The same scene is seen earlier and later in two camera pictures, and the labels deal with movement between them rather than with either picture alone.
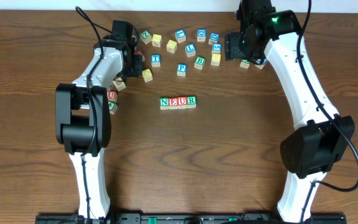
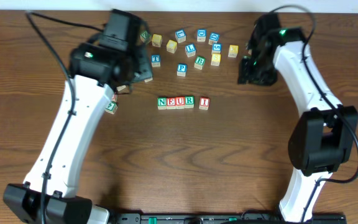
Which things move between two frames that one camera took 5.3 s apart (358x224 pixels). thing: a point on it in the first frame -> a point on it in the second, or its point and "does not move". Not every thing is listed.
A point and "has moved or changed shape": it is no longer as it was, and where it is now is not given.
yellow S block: (215, 59) does not move
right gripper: (232, 46) -> (254, 74)
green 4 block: (112, 106) does not move
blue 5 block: (217, 48) does not move
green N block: (164, 102) does not move
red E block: (173, 102) has moved or changed shape
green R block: (191, 101) has moved or changed shape
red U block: (112, 95) does not move
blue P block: (182, 70) does not move
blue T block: (156, 59) does not move
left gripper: (137, 65) -> (142, 69)
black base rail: (191, 219) does not move
